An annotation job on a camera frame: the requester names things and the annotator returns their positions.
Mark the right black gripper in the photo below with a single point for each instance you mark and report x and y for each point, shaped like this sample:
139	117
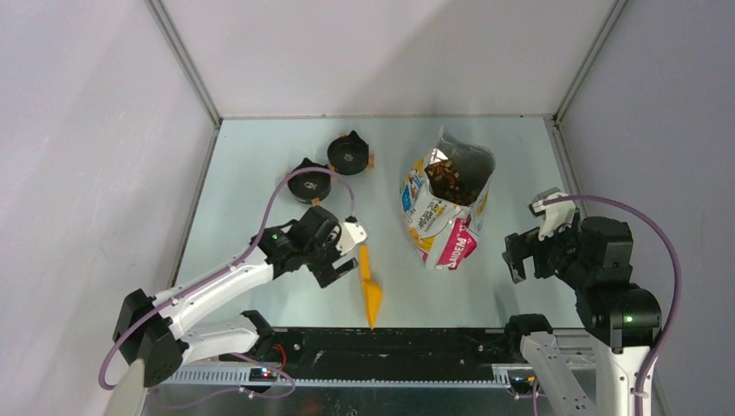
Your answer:
519	245

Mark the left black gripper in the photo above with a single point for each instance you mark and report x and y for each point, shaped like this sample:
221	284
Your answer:
325	272

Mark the orange plastic scoop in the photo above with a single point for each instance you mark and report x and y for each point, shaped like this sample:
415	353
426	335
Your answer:
371	290

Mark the pet food bag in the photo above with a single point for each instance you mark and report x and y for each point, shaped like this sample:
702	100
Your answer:
445	234

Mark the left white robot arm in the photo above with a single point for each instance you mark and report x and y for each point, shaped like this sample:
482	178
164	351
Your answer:
165	330

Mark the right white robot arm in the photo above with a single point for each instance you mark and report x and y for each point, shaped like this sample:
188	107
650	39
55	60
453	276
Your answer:
592	256

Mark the pet food kibble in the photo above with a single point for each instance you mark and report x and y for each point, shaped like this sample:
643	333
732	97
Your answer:
446	183

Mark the black cat bowl fish print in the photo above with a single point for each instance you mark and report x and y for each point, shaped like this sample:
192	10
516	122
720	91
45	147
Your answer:
310	182

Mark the black cat bowl paw print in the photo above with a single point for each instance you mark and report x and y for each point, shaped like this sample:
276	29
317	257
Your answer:
349	154

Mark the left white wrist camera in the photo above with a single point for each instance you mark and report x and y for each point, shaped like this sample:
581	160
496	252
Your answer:
352	233

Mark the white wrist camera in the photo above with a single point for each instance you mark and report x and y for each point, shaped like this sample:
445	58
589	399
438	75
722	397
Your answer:
556	216
352	233

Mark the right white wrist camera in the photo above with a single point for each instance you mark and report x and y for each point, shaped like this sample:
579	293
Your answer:
556	216

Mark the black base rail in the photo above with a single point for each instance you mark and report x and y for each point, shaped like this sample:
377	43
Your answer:
391	354

